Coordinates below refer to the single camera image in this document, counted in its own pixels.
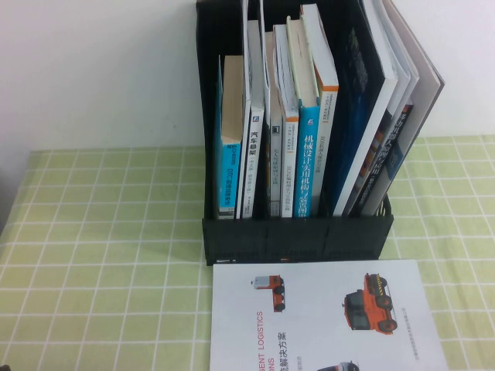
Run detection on cyan book tan pages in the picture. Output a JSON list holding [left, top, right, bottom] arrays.
[[213, 54, 245, 220]]

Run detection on white book black spine band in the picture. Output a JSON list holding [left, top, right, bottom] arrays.
[[240, 19, 266, 220]]

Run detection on grey spine book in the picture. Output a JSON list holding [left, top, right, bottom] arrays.
[[264, 30, 283, 217]]

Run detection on white book orange band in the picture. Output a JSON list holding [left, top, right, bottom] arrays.
[[272, 23, 300, 219], [299, 2, 340, 217]]

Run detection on black book holder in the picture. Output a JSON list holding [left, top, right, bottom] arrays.
[[194, 0, 394, 267]]

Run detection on teal spine book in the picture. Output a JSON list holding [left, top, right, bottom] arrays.
[[285, 14, 322, 220]]

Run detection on large dark blue book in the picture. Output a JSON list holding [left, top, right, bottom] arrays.
[[328, 0, 400, 217]]

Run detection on dark spine robot book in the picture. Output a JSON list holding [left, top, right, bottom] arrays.
[[357, 98, 415, 216]]

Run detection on thin white booklet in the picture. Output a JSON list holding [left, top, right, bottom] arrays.
[[234, 0, 253, 220]]

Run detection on white brochure with orange trucks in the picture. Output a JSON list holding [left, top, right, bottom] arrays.
[[210, 258, 450, 371]]

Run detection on green checked tablecloth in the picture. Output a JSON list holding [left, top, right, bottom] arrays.
[[0, 134, 495, 371]]

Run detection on thin white brochure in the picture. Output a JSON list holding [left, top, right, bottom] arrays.
[[370, 0, 421, 117]]

